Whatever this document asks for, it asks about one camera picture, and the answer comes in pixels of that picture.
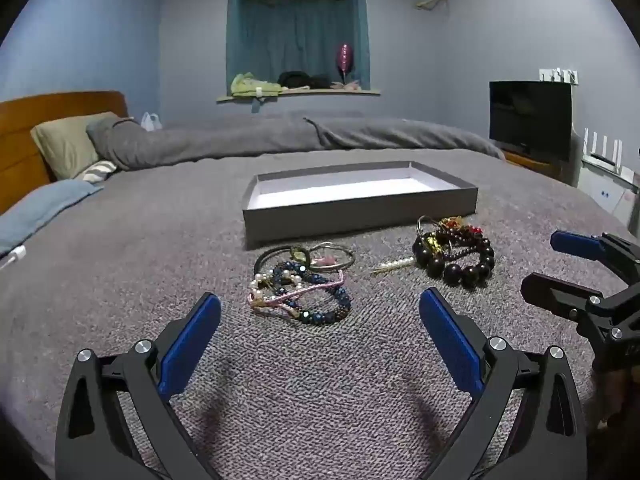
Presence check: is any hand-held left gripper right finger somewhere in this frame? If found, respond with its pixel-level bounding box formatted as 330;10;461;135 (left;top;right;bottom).
419;287;588;480

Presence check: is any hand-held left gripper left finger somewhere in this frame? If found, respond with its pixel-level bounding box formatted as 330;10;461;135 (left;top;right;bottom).
55;291;223;480

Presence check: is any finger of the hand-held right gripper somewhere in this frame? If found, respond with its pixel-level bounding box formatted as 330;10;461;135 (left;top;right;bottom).
550;230;640;288
520;272;601;323

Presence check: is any large black bead bracelet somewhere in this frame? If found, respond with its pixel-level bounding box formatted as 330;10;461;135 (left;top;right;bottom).
412;232;496;290

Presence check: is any pearl bracelet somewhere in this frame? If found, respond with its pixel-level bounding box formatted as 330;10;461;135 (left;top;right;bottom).
248;272;306;301

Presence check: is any small dark bead bracelet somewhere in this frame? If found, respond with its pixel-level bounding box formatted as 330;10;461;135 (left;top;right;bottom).
435;230;488;261

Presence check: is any pearl hairpin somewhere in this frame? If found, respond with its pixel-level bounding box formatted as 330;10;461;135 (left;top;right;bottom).
371;256;417;275

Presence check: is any black hair tie with charm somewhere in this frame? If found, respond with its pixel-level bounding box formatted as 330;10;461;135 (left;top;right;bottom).
253;245;311;277

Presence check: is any red and gold bracelet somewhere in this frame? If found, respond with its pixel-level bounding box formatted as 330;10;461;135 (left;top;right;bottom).
435;216;483;236

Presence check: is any thin silver bangle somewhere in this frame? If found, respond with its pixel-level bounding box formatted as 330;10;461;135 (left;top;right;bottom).
417;215;451;241

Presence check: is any blue bead bracelet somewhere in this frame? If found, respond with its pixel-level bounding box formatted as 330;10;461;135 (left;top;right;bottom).
262;260;352;325

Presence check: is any silver bangle with pink charm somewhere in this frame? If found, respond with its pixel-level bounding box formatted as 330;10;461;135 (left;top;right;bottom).
305;241;357;273

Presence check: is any pink cord bracelet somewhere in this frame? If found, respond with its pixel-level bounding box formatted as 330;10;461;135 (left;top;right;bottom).
246;270;347;311

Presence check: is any grey shallow box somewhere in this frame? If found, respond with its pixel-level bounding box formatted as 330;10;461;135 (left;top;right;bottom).
242;160;479;250

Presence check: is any person's right hand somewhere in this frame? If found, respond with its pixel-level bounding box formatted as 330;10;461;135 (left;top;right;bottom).
590;365;640;431

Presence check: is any white cabinet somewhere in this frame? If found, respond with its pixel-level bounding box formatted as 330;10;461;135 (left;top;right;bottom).
577;157;640;221

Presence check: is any white router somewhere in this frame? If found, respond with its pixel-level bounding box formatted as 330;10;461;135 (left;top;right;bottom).
582;127;636;181

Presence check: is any wooden television stand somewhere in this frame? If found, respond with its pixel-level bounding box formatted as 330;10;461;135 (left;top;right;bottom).
502;150;576;183

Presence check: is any black television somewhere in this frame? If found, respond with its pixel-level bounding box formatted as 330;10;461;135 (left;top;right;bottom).
488;80;572;162

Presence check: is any striped pillow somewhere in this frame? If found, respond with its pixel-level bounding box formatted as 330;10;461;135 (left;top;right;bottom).
75;160;118;183

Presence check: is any blue blanket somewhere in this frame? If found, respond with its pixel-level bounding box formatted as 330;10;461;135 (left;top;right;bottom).
0;179;105;258

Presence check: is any grey duvet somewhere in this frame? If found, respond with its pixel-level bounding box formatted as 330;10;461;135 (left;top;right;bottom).
86;115;506;171

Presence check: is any olive pillow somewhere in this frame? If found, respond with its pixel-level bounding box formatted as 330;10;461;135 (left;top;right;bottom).
30;111;121;181

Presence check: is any green cloth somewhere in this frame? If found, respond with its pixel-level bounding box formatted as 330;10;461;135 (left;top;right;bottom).
230;72;288;97

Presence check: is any wooden headboard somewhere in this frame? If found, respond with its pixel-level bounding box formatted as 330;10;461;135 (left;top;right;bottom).
0;91;130;216

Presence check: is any windowsill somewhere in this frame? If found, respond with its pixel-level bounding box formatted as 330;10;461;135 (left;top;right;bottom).
216;89;381;103

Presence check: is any black cloth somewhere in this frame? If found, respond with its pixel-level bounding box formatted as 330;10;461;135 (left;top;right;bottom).
277;71;331;89

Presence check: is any pink balloon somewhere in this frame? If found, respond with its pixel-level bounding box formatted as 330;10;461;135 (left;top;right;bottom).
336;43;354;83

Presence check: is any teal curtain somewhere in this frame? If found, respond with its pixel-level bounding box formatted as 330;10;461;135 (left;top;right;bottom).
227;0;371;91

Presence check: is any white charging cable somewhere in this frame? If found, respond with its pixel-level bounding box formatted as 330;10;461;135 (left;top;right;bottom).
0;246;28;268

